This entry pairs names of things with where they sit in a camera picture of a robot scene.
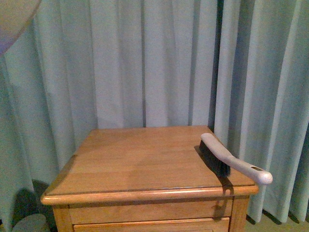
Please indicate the beige plastic dustpan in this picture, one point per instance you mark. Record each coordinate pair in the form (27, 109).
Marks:
(15, 16)

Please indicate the beige hand brush black bristles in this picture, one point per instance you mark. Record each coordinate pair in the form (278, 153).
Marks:
(222, 161)

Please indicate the wooden nightstand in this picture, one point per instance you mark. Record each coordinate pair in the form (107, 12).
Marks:
(145, 174)

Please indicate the light green curtain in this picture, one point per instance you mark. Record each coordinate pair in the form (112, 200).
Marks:
(241, 67)

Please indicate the wooden nightstand drawer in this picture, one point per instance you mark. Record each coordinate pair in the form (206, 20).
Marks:
(181, 225)

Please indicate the white cylindrical appliance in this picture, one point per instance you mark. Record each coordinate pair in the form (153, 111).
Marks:
(32, 223)

